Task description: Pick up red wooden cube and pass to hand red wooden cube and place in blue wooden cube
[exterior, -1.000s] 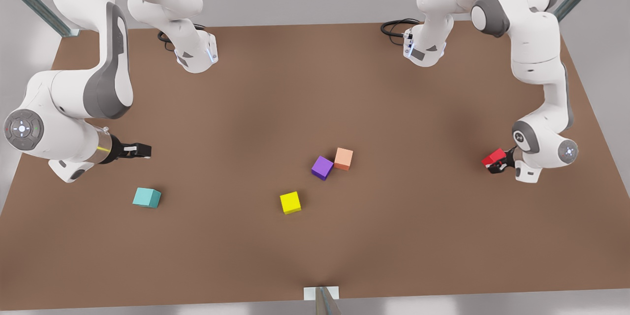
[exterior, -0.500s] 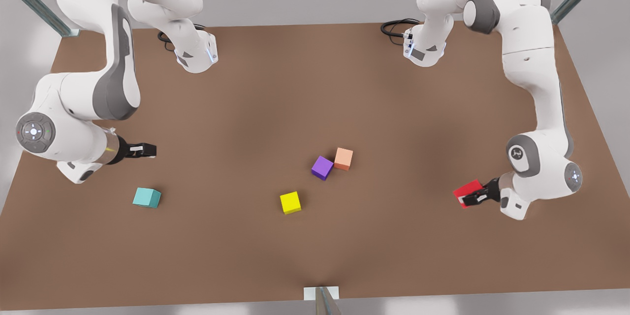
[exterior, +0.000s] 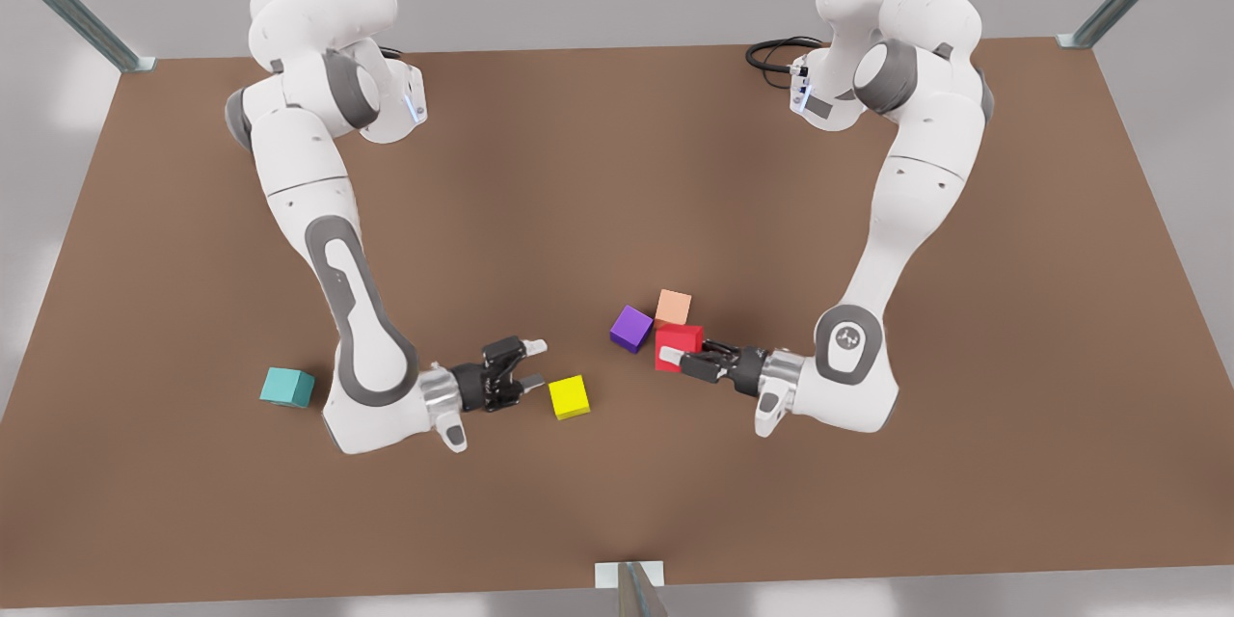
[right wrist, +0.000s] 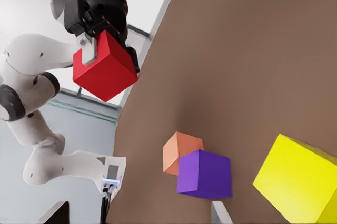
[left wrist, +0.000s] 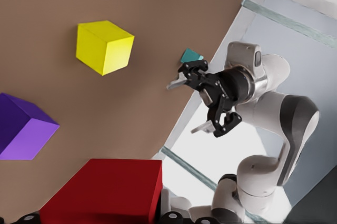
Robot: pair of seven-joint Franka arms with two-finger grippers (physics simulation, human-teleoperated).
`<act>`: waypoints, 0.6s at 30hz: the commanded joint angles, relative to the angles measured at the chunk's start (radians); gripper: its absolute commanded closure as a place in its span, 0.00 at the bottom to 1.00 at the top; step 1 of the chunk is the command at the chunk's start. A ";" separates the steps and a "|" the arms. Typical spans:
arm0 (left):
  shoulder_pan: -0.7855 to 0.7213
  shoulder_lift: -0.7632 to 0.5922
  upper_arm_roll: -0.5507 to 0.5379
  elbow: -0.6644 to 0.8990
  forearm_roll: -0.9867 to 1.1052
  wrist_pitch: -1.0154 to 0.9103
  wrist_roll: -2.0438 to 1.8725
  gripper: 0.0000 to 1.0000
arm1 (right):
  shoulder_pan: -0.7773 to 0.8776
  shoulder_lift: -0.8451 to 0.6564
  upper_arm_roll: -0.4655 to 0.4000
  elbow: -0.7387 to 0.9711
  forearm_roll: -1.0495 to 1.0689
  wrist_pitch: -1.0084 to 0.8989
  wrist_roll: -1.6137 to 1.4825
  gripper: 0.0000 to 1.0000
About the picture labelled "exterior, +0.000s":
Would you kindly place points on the red wooden cube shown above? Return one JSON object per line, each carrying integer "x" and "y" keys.
{"x": 677, "y": 339}

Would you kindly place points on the teal blue wooden cube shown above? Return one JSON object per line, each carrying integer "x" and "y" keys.
{"x": 286, "y": 388}

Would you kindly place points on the purple wooden cube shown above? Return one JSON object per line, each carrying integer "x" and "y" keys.
{"x": 631, "y": 328}

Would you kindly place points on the peach wooden cube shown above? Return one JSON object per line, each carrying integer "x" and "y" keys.
{"x": 674, "y": 307}

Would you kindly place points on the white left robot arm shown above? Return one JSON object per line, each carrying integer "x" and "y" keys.
{"x": 911, "y": 212}

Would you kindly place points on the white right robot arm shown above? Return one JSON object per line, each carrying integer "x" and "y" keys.
{"x": 366, "y": 347}

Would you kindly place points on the yellow wooden cube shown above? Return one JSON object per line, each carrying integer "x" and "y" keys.
{"x": 570, "y": 397}

